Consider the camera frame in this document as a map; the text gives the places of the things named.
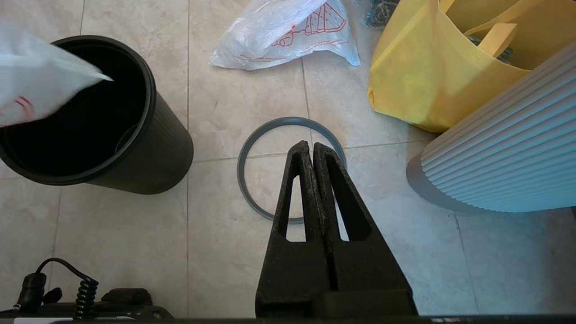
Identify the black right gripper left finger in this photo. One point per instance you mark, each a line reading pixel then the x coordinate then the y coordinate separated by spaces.
pixel 292 274

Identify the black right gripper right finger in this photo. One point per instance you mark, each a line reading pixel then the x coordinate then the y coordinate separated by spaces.
pixel 369 274

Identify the white plastic bag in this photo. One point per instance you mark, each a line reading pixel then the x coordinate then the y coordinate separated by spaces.
pixel 270 36

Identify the white red-print bag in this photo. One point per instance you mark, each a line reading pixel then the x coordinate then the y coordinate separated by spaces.
pixel 36 76

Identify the black round trash bin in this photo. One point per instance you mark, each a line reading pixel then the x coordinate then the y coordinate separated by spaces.
pixel 166 148

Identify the yellow fabric tote bag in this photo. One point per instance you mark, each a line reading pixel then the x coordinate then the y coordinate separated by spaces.
pixel 418 76

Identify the clear bag with dark contents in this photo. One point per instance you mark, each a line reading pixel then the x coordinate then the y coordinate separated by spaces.
pixel 380 11

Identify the pale gray ribbed cylinder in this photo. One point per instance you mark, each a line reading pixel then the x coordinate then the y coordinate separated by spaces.
pixel 504 157

